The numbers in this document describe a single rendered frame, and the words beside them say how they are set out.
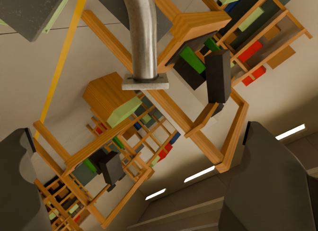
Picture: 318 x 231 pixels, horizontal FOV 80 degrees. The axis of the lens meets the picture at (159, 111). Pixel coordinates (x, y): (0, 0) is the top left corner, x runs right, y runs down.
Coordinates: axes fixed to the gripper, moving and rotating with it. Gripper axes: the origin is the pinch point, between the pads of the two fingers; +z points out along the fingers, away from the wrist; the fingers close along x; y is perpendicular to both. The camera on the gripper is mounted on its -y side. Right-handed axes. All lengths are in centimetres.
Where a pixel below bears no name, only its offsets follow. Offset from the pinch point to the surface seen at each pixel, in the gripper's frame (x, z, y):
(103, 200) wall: -265, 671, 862
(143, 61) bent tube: -0.1, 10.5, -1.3
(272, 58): 312, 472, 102
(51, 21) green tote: -16.9, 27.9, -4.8
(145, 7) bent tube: 0.3, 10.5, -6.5
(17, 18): -15.3, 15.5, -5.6
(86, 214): -325, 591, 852
